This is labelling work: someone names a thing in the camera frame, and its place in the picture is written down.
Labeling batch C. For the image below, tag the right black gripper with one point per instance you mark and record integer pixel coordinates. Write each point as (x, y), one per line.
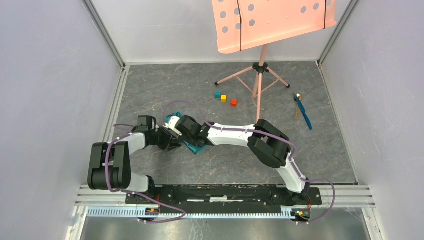
(184, 137)

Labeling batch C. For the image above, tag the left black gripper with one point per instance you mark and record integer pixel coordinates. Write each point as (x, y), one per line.
(170, 141)

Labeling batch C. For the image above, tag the teal cloth napkin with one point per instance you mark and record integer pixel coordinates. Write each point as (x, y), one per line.
(195, 149)

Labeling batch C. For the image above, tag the gold spoon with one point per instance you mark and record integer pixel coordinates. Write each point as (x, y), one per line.
(297, 109)

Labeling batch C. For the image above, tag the blue handled utensil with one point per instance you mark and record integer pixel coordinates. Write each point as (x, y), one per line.
(305, 116)

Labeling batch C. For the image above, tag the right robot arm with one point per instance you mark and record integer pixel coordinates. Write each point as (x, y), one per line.
(268, 144)

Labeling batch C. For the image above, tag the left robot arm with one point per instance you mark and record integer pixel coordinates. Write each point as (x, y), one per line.
(110, 164)

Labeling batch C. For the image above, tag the teal cube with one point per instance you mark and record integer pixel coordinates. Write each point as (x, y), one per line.
(217, 95)

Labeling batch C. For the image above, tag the red cube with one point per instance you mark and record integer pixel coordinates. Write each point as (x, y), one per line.
(233, 103)

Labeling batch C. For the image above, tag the pink music stand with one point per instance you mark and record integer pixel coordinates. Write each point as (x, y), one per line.
(246, 24)

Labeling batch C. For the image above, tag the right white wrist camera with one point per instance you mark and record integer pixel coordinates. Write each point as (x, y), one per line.
(170, 126)

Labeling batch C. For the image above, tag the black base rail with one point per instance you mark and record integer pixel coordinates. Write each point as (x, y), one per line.
(242, 201)

